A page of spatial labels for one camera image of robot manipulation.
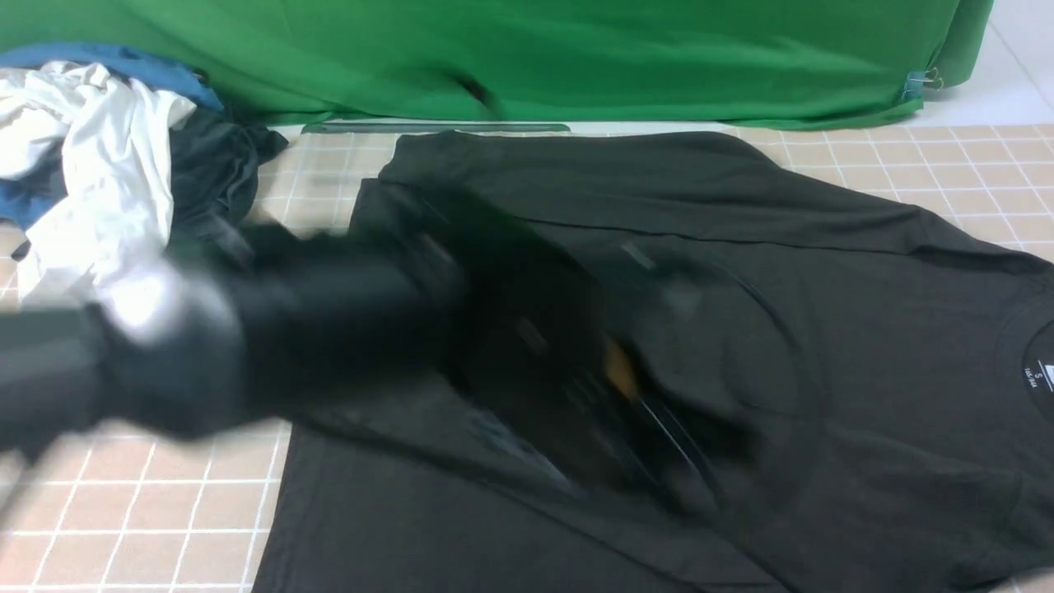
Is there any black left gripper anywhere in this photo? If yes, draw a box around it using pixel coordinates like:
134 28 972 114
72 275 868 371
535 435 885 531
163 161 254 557
428 206 742 511

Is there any dark gray long-sleeve shirt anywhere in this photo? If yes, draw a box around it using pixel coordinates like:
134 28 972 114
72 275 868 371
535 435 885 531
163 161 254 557
252 133 1052 592

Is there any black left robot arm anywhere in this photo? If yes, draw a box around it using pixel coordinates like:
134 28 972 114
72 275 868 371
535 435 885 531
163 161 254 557
2 199 721 513

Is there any white crumpled shirt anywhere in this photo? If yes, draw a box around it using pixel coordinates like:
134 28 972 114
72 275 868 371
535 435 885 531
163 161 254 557
2 61 196 307

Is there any green backdrop cloth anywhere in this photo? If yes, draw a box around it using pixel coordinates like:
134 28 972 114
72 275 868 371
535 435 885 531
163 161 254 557
2 1 993 131

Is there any dark teal crumpled garment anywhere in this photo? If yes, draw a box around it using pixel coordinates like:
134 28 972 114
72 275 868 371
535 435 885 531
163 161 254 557
170 108 289 244

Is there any beige checkered table mat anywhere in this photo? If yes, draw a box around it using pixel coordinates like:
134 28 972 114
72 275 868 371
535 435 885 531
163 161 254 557
2 124 1053 592

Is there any blue binder clip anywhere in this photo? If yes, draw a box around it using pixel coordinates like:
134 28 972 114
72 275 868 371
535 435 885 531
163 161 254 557
900 68 944 101

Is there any blue crumpled garment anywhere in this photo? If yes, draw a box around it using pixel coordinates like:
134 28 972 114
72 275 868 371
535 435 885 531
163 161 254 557
1 42 225 230

